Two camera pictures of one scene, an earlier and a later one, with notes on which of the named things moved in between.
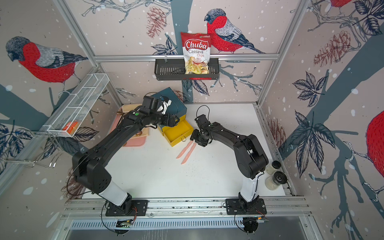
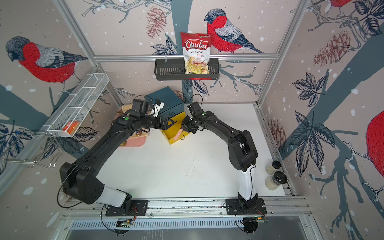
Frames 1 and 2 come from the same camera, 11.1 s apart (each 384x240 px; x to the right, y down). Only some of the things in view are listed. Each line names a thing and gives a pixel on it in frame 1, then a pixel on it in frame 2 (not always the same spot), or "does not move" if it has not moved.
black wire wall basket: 174,69 does not move
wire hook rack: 52,137 does not move
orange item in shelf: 70,127 does not move
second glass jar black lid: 270,169 does not move
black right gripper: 193,137 to 183,125
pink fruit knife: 184,149 to 177,135
